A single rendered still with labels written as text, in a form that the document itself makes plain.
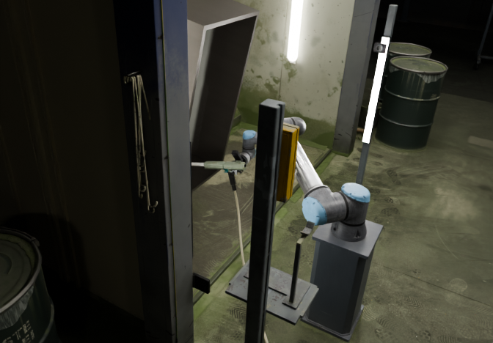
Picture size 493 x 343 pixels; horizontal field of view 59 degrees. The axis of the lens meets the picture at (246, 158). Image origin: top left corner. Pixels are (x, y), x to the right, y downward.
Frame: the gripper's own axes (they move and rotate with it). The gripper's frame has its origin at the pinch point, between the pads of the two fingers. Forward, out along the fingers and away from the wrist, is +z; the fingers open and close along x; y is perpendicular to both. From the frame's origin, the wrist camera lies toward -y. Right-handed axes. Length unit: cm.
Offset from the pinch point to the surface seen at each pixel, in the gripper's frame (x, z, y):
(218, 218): 28, -19, 53
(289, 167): -90, 117, -62
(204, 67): 20, -25, -64
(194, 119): 36, -26, -26
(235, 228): 11, -13, 57
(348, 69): -43, -179, -22
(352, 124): -45, -178, 34
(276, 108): -90, 123, -84
